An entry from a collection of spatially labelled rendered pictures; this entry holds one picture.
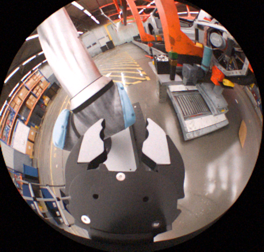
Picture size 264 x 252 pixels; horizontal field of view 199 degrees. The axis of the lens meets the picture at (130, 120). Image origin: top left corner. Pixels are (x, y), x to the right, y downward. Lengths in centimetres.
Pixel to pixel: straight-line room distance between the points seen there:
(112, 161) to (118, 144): 10
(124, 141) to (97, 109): 26
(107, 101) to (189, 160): 84
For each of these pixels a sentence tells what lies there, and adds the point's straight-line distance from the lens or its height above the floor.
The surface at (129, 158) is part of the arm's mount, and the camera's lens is 38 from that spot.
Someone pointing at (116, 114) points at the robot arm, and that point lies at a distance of 19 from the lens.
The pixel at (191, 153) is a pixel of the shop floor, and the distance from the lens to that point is 87.
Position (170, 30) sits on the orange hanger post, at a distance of 104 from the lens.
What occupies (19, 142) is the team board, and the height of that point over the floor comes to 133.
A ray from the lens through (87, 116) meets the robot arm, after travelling 19.
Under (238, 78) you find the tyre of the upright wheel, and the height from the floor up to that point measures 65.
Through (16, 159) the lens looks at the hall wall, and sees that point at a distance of 1009.
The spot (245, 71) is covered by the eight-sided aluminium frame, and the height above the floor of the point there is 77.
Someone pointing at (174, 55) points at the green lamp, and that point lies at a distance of 50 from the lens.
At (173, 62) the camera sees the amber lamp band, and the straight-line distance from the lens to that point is 51.
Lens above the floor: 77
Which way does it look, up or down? 59 degrees down
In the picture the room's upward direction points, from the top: 30 degrees counter-clockwise
